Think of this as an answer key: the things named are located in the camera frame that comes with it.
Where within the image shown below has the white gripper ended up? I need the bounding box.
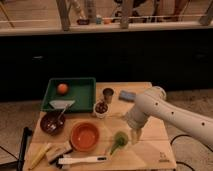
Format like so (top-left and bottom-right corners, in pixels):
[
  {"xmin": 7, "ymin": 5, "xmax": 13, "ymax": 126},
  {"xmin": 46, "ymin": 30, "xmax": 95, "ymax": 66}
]
[{"xmin": 124, "ymin": 105, "xmax": 149, "ymax": 144}]

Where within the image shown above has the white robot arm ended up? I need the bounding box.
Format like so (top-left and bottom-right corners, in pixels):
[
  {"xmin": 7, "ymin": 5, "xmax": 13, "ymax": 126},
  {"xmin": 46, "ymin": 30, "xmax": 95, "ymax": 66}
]
[{"xmin": 125, "ymin": 86, "xmax": 213, "ymax": 149}]

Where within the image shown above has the white plastic cup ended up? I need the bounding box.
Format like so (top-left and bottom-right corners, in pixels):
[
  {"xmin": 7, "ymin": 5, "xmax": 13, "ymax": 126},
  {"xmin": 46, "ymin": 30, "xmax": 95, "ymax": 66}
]
[{"xmin": 93, "ymin": 101, "xmax": 108, "ymax": 119}]

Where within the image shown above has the metal cup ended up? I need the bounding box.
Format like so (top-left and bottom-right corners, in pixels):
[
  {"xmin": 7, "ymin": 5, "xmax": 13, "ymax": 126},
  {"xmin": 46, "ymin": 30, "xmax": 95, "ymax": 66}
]
[{"xmin": 103, "ymin": 88, "xmax": 114, "ymax": 104}]

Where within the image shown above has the blue sponge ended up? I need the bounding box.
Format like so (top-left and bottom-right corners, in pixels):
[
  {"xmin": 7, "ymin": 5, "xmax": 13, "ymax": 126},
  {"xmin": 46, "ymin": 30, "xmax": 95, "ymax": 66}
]
[{"xmin": 119, "ymin": 90, "xmax": 136, "ymax": 102}]

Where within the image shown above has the orange bowl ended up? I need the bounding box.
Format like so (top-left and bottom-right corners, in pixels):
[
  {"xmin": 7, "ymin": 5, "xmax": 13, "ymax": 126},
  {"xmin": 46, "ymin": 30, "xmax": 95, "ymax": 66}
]
[{"xmin": 70, "ymin": 122, "xmax": 100, "ymax": 152}]

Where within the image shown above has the green plastic tray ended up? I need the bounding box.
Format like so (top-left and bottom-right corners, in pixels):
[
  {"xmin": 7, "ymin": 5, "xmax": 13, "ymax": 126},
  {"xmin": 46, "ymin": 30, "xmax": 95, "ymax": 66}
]
[{"xmin": 41, "ymin": 77, "xmax": 96, "ymax": 113}]

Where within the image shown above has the metal spoon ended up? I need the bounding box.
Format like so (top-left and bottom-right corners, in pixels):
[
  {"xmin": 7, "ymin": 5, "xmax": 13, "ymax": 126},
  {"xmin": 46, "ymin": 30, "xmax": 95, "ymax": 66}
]
[{"xmin": 56, "ymin": 104, "xmax": 69, "ymax": 122}]

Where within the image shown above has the wooden block brush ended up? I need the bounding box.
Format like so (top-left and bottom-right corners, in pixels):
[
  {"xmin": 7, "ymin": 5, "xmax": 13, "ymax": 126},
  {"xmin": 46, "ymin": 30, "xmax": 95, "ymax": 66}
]
[{"xmin": 46, "ymin": 141, "xmax": 72, "ymax": 164}]

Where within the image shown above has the white folded paper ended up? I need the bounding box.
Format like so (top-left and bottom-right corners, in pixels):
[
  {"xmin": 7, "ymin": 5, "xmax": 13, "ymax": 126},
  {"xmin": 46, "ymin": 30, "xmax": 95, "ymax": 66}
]
[{"xmin": 49, "ymin": 100, "xmax": 75, "ymax": 109}]

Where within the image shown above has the dark brown bowl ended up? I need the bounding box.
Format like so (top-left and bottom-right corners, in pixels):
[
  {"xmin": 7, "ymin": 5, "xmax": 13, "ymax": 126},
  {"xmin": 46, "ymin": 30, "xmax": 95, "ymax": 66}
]
[{"xmin": 40, "ymin": 111, "xmax": 65, "ymax": 136}]

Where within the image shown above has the orange fruit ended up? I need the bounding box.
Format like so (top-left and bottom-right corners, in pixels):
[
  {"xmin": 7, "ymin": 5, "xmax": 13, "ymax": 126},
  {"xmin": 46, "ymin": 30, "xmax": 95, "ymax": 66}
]
[{"xmin": 57, "ymin": 83, "xmax": 69, "ymax": 95}]

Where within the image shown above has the black cable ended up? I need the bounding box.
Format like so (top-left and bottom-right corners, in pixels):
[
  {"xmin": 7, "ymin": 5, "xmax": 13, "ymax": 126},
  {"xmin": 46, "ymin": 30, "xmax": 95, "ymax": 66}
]
[{"xmin": 169, "ymin": 134, "xmax": 198, "ymax": 171}]

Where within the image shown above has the black table frame bar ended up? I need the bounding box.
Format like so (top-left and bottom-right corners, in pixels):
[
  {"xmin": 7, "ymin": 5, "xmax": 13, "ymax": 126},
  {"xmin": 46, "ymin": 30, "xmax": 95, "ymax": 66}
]
[{"xmin": 17, "ymin": 127, "xmax": 32, "ymax": 171}]

